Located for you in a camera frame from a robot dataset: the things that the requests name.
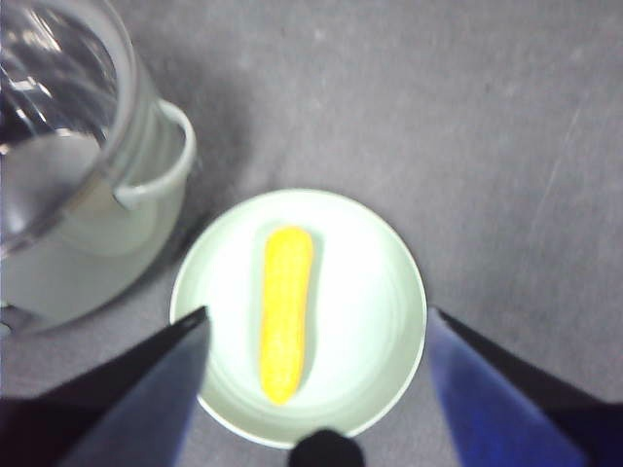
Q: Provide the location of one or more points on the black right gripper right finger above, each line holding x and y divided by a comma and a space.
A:
511, 413

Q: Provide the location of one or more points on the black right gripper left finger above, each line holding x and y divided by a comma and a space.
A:
121, 413

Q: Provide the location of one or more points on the yellow corn cob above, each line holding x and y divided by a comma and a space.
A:
287, 316

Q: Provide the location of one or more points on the glass lid with green knob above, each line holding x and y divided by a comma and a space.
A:
58, 73

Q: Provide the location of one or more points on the pale green electric steamer pot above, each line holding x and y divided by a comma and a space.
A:
97, 258

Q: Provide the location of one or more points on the pale green round plate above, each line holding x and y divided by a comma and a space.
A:
370, 301

